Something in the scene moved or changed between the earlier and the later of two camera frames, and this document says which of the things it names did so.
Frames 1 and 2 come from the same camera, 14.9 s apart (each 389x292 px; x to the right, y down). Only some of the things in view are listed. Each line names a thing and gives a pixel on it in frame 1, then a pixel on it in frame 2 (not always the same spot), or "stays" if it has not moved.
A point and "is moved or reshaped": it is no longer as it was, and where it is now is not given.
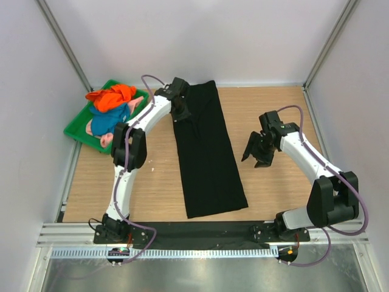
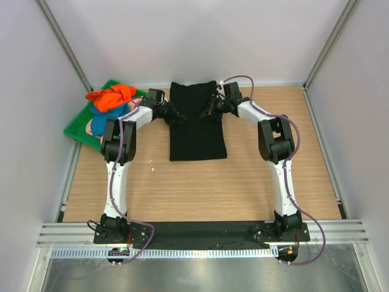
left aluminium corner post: [63, 42] stays
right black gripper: [264, 160] → [209, 112]
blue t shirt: [106, 122] stays
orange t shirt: [107, 100] stays
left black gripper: [186, 114] → [175, 117]
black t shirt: [209, 175] is moved or reshaped
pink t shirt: [106, 139] stays
